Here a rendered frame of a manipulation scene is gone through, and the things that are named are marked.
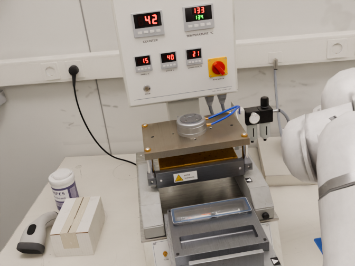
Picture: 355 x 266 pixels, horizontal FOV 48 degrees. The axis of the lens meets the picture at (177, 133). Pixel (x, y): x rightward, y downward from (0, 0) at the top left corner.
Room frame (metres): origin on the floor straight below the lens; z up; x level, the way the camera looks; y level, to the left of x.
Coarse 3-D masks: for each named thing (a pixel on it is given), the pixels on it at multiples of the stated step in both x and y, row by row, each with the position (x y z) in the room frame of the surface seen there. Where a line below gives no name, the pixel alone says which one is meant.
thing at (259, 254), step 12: (168, 228) 0.75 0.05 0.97; (168, 240) 0.71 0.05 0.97; (252, 252) 0.60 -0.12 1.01; (264, 252) 0.64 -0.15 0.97; (192, 264) 0.59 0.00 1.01; (204, 264) 0.59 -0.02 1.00; (216, 264) 0.59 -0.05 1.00; (228, 264) 0.59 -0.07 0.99; (240, 264) 0.59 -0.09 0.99; (252, 264) 0.60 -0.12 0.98; (264, 264) 0.60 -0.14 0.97
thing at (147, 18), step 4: (136, 16) 1.09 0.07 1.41; (140, 16) 1.09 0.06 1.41; (144, 16) 1.09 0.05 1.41; (148, 16) 1.09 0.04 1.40; (152, 16) 1.09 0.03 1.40; (156, 16) 1.09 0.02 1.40; (140, 20) 1.09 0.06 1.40; (144, 20) 1.09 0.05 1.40; (148, 20) 1.09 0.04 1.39; (152, 20) 1.09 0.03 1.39; (156, 20) 1.09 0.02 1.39; (140, 24) 1.09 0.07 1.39; (144, 24) 1.09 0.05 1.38; (148, 24) 1.09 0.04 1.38; (152, 24) 1.09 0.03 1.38; (156, 24) 1.09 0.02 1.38
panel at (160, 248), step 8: (264, 224) 0.79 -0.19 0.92; (160, 240) 0.77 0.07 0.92; (272, 240) 0.77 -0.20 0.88; (152, 248) 0.76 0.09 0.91; (160, 248) 0.76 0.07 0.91; (168, 248) 0.76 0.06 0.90; (160, 256) 0.75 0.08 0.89; (168, 256) 0.75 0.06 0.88; (160, 264) 0.74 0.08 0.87; (168, 264) 0.74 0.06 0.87
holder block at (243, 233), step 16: (192, 224) 0.73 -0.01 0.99; (208, 224) 0.72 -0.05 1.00; (224, 224) 0.71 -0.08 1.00; (240, 224) 0.71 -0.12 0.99; (256, 224) 0.70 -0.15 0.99; (176, 240) 0.68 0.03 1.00; (192, 240) 0.69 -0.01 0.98; (208, 240) 0.68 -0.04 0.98; (224, 240) 0.68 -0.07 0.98; (240, 240) 0.66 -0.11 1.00; (256, 240) 0.65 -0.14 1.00; (176, 256) 0.63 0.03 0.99; (192, 256) 0.63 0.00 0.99; (208, 256) 0.63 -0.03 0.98
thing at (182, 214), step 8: (232, 200) 0.79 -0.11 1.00; (240, 200) 0.78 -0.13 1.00; (176, 208) 0.78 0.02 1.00; (184, 208) 0.78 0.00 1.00; (192, 208) 0.77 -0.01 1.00; (200, 208) 0.77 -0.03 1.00; (208, 208) 0.77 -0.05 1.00; (216, 208) 0.76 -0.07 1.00; (224, 208) 0.76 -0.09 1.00; (232, 208) 0.75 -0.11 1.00; (240, 208) 0.75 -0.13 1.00; (248, 208) 0.75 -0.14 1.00; (176, 216) 0.75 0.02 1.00; (184, 216) 0.75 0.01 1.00; (192, 216) 0.74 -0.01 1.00; (200, 216) 0.74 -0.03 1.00; (208, 216) 0.74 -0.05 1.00
